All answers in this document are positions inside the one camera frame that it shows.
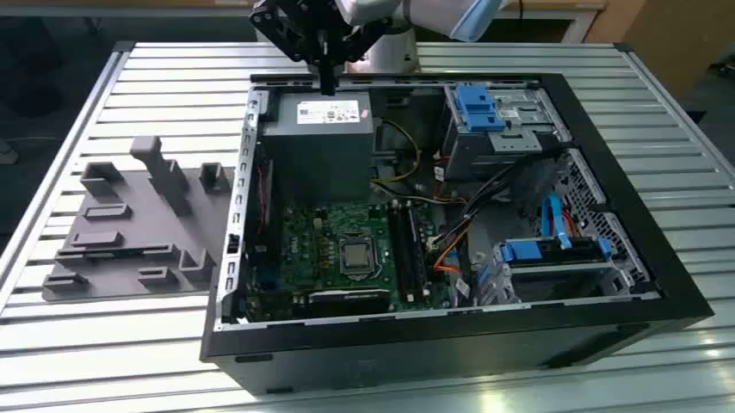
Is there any CPU socket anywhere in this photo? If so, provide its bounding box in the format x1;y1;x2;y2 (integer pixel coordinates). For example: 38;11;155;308
335;231;385;281

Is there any green motherboard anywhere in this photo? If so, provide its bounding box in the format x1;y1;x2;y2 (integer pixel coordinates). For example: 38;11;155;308
240;201;461;322

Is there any grey parts rack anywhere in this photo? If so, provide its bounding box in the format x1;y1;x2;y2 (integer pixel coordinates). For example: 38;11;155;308
40;135;236;302

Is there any silver CPU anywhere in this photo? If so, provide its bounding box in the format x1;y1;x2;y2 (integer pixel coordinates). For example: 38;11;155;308
343;243;374;270

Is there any white framed desk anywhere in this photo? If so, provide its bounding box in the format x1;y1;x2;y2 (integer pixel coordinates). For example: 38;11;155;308
211;0;610;43

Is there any black graphics card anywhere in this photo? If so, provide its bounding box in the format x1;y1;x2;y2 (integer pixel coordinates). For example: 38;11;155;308
292;287;391;319

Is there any blue flat data cable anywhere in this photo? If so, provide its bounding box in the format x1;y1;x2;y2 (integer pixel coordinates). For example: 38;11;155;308
542;194;575;250

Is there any black RAM slot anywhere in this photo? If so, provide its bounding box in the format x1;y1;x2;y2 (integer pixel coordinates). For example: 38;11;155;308
387;200;418;303

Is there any orange wire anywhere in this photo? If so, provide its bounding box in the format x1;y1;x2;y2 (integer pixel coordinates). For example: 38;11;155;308
434;247;461;274

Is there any blue drive bay latch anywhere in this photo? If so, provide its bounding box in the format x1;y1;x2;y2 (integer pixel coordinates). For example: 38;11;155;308
457;85;509;133

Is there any dark installed RAM stick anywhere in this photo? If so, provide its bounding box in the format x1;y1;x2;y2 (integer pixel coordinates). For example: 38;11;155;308
405;200;431;299

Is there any hard disk in blue carrier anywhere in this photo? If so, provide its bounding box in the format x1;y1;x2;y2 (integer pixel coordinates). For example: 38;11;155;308
497;238;614;270

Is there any grey power supply unit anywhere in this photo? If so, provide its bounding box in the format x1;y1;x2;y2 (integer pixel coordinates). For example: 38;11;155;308
258;92;378;207

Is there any metal drive cage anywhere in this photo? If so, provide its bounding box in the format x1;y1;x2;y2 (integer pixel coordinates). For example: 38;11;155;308
442;83;575;182

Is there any yellow wire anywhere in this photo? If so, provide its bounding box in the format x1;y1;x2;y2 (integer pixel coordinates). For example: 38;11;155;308
370;118;425;194

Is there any metal disk bay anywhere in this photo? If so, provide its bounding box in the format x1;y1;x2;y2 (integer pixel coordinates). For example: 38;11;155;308
474;240;662;307

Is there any brown wooden cabinet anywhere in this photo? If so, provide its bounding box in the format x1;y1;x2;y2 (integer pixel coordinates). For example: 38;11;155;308
582;0;735;100

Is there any black PC case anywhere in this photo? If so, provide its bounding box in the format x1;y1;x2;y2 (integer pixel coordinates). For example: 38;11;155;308
198;71;717;395

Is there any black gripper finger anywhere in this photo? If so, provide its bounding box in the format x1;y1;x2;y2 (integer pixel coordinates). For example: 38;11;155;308
247;0;333;95
330;23;382;95

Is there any black cable bundle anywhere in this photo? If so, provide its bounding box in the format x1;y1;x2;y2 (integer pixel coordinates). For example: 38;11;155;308
457;148;571;307

